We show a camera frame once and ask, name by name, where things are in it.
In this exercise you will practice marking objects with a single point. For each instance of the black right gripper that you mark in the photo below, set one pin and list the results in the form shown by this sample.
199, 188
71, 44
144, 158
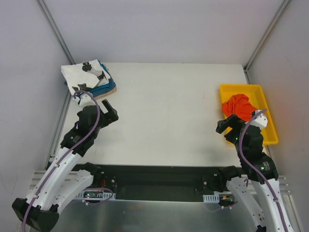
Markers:
228, 123

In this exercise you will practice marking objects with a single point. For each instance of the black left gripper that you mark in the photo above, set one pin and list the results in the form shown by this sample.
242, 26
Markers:
106, 116

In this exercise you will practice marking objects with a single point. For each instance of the orange t shirt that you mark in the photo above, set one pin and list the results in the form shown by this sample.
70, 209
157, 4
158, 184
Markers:
239, 105

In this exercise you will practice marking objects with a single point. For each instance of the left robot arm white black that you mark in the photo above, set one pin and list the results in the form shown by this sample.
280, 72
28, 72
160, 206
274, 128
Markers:
41, 208

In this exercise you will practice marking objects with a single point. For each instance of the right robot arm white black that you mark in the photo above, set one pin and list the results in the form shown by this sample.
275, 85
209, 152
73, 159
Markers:
259, 195

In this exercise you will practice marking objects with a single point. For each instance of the beige folded shirt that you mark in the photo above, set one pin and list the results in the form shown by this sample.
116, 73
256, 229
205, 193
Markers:
100, 96

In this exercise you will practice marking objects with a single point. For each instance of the white black printed folded shirt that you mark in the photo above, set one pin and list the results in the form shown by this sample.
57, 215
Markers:
83, 77

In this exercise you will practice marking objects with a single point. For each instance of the yellow plastic tray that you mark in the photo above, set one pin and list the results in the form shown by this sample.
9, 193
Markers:
256, 99

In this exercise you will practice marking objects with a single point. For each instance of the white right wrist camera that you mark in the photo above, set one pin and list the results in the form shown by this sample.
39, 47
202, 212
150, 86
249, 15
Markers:
259, 121

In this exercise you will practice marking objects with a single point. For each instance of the right aluminium frame post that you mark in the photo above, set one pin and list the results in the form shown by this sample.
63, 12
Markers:
267, 33

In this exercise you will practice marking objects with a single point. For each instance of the aluminium frame post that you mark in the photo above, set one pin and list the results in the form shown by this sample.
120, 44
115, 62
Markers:
47, 14
267, 33

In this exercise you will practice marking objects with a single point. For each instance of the right grey cable duct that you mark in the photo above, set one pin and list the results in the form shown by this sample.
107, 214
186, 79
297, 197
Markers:
215, 198

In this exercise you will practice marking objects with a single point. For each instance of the grey cable duct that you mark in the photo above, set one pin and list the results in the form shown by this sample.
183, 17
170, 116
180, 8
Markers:
95, 196
215, 198

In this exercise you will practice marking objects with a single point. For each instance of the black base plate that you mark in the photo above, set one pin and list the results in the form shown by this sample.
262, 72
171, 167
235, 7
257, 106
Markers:
160, 183

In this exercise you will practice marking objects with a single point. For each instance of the left grey cable duct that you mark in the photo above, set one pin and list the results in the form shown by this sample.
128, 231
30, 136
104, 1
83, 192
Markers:
95, 196

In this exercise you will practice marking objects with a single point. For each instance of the left aluminium frame post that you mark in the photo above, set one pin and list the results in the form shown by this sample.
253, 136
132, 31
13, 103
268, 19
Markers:
47, 14

